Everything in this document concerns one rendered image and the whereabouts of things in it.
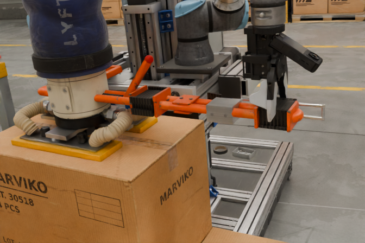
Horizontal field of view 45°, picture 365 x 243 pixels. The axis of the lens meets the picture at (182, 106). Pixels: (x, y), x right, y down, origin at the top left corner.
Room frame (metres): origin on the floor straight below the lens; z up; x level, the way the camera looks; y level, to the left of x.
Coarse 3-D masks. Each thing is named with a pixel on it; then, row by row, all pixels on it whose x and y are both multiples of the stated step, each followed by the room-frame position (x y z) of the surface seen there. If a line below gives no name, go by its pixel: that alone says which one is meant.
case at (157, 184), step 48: (0, 144) 1.24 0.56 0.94; (144, 144) 1.14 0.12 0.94; (192, 144) 1.21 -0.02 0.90; (0, 192) 1.19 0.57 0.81; (48, 192) 1.09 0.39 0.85; (96, 192) 1.00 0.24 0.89; (144, 192) 0.98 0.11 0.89; (192, 192) 1.19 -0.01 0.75; (0, 240) 1.23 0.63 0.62; (48, 240) 1.11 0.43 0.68; (96, 240) 1.01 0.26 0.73; (144, 240) 0.96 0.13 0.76; (192, 240) 1.16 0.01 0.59
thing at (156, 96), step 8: (144, 88) 1.18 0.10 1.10; (152, 88) 1.18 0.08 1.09; (160, 88) 1.17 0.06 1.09; (168, 88) 1.14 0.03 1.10; (136, 96) 1.14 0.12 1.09; (144, 96) 1.13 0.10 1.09; (152, 96) 1.12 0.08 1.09; (160, 96) 1.10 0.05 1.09; (136, 104) 1.11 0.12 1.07; (144, 104) 1.09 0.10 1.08; (152, 104) 1.08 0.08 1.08; (136, 112) 1.10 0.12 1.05; (144, 112) 1.09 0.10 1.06; (152, 112) 1.08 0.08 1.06; (160, 112) 1.10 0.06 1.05
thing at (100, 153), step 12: (36, 132) 1.25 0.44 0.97; (84, 132) 1.15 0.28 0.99; (12, 144) 1.22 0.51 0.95; (24, 144) 1.20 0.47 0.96; (36, 144) 1.17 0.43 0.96; (48, 144) 1.16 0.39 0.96; (60, 144) 1.14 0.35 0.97; (72, 144) 1.13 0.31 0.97; (84, 144) 1.13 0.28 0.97; (108, 144) 1.12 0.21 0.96; (120, 144) 1.13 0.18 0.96; (72, 156) 1.11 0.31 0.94; (84, 156) 1.08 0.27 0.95; (96, 156) 1.06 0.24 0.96; (108, 156) 1.08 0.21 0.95
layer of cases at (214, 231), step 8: (216, 232) 1.26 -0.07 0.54; (224, 232) 1.26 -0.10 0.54; (232, 232) 1.25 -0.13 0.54; (208, 240) 1.22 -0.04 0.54; (216, 240) 1.22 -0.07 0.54; (224, 240) 1.21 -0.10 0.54; (232, 240) 1.21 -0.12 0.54; (240, 240) 1.21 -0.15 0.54; (248, 240) 1.20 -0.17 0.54; (256, 240) 1.20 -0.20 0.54; (264, 240) 1.19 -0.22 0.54; (272, 240) 1.19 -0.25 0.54
